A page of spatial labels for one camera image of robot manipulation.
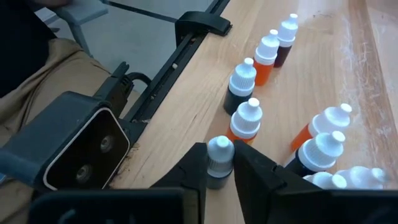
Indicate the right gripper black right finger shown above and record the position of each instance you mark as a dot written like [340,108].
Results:
[311,208]

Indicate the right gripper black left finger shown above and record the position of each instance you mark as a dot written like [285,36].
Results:
[124,208]

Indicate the small dark green dropper bottle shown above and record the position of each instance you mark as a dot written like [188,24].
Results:
[220,155]

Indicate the small dark bottle red label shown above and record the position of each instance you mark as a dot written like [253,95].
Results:
[323,181]

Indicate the small purple dropper bottle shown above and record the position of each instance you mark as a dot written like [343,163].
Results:
[241,79]

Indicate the person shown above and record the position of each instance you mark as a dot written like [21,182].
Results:
[46,77]

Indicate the small dark brown dropper bottle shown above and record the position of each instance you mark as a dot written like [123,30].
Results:
[287,31]

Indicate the grey chair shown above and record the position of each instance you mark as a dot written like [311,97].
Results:
[84,12]

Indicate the dark grey depth camera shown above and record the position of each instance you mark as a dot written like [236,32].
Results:
[62,133]

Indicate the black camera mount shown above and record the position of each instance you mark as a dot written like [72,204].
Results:
[118,84]

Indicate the black aluminium table frame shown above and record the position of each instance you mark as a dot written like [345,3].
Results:
[174,71]

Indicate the black frame clip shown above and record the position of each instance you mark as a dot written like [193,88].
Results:
[202,23]

